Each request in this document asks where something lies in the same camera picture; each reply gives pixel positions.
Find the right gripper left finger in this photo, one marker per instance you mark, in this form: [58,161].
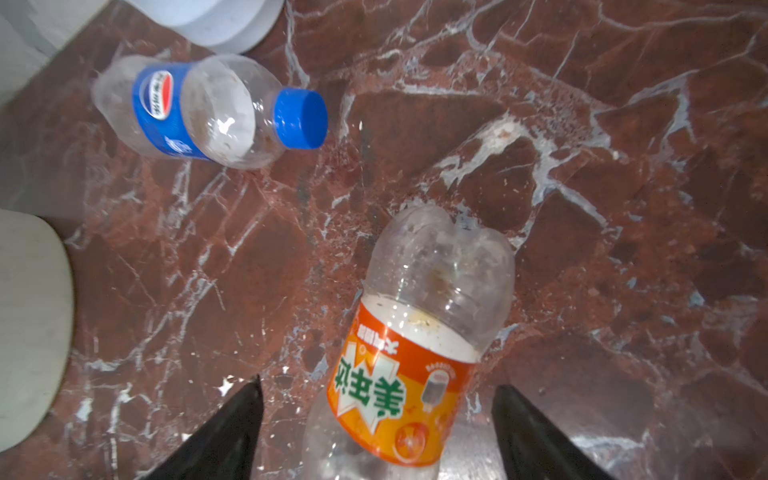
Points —
[224,446]

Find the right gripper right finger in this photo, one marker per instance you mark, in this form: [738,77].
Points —
[531,446]

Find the orange label bottle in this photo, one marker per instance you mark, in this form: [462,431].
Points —
[435,296]

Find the blue label bottle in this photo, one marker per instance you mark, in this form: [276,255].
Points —
[227,109]

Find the white ribbed trash bin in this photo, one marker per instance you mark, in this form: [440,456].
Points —
[37,322]

